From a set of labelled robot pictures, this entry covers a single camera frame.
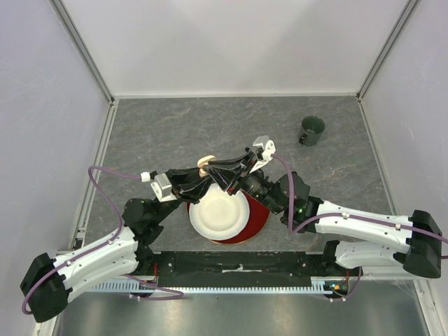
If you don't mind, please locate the grey cable duct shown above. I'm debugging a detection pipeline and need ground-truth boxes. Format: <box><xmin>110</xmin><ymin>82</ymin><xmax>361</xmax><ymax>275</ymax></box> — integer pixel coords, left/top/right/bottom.
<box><xmin>89</xmin><ymin>277</ymin><xmax>349</xmax><ymax>295</ymax></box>

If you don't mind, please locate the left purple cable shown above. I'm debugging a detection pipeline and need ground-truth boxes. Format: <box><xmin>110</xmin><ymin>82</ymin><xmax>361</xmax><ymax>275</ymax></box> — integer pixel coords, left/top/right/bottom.
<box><xmin>21</xmin><ymin>164</ymin><xmax>185</xmax><ymax>313</ymax></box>

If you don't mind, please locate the dark green cup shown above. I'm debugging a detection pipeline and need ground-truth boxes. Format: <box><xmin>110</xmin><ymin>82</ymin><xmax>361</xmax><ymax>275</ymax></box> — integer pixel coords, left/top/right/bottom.
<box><xmin>298</xmin><ymin>115</ymin><xmax>326</xmax><ymax>146</ymax></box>

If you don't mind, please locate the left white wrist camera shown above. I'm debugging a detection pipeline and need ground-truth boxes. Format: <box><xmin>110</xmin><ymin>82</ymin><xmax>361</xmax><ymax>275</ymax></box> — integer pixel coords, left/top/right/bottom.
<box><xmin>150</xmin><ymin>174</ymin><xmax>176</xmax><ymax>202</ymax></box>

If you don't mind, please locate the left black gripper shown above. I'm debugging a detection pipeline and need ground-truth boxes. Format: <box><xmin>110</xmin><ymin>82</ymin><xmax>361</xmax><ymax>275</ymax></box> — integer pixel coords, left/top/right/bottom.
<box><xmin>153</xmin><ymin>166</ymin><xmax>214</xmax><ymax>224</ymax></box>

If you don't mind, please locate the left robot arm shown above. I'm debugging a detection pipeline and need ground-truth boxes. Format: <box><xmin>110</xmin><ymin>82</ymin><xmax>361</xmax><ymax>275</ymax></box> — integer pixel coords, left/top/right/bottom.
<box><xmin>20</xmin><ymin>168</ymin><xmax>213</xmax><ymax>323</ymax></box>

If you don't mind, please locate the pink earbud charging case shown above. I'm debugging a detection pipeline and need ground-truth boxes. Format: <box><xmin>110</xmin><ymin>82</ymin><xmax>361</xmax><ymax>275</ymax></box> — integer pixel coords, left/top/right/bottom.
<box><xmin>197</xmin><ymin>155</ymin><xmax>216</xmax><ymax>177</ymax></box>

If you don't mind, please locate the red round tray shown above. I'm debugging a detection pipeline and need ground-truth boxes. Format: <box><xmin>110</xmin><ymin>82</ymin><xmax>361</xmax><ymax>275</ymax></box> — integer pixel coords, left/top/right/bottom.
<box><xmin>186</xmin><ymin>190</ymin><xmax>271</xmax><ymax>246</ymax></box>

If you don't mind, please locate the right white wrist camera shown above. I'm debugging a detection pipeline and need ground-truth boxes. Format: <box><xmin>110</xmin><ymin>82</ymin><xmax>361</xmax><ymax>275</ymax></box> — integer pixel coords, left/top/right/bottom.
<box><xmin>251</xmin><ymin>135</ymin><xmax>276</xmax><ymax>173</ymax></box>

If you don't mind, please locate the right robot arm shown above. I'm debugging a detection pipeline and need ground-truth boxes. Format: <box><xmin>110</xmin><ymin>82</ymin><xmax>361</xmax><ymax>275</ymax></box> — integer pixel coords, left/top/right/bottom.
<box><xmin>200</xmin><ymin>150</ymin><xmax>447</xmax><ymax>279</ymax></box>

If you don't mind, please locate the white paper plate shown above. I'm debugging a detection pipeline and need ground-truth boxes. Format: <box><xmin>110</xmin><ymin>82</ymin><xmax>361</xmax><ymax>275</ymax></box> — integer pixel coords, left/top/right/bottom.
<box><xmin>188</xmin><ymin>183</ymin><xmax>250</xmax><ymax>241</ymax></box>

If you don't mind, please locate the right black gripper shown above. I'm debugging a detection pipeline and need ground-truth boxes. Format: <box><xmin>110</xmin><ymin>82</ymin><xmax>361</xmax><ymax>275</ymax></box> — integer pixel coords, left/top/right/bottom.
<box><xmin>204</xmin><ymin>150</ymin><xmax>283</xmax><ymax>215</ymax></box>

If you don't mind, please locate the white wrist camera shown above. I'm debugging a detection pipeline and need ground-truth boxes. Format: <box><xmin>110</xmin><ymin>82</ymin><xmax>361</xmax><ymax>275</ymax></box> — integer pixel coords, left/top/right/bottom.
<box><xmin>251</xmin><ymin>135</ymin><xmax>276</xmax><ymax>173</ymax></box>
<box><xmin>150</xmin><ymin>174</ymin><xmax>176</xmax><ymax>202</ymax></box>

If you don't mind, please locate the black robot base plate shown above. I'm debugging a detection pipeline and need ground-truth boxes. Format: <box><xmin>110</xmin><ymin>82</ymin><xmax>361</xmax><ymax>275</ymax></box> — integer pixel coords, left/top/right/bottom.
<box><xmin>148</xmin><ymin>251</ymin><xmax>362</xmax><ymax>278</ymax></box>

